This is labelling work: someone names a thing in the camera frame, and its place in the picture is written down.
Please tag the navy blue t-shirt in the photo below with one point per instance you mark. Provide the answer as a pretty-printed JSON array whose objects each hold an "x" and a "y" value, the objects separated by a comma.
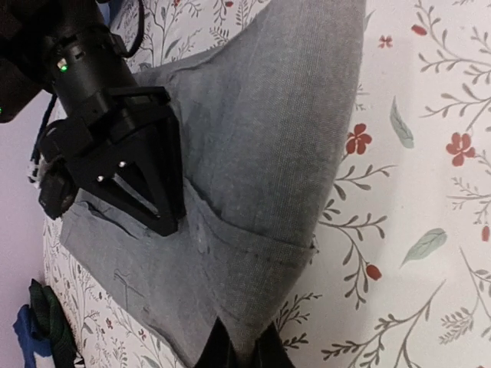
[{"x": 35, "y": 349}]

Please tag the right robot arm white sleeves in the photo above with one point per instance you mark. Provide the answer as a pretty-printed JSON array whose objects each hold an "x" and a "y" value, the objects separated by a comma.
[{"x": 64, "y": 48}]

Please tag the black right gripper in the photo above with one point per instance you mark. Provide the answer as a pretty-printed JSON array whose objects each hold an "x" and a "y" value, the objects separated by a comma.
[{"x": 123, "y": 146}]

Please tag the grey button-up shirt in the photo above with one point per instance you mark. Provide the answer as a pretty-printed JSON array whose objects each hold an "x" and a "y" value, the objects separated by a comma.
[{"x": 263, "y": 121}]

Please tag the floral patterned table cloth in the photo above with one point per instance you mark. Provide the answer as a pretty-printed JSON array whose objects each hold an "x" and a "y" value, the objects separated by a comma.
[{"x": 401, "y": 276}]

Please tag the dark green plaid garment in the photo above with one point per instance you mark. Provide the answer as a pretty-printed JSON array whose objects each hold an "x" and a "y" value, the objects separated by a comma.
[{"x": 53, "y": 324}]

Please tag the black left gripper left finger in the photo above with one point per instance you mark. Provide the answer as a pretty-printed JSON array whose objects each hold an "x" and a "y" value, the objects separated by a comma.
[{"x": 218, "y": 351}]

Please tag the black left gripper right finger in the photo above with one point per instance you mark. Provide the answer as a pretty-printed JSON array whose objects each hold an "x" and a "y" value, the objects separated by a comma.
[{"x": 269, "y": 351}]

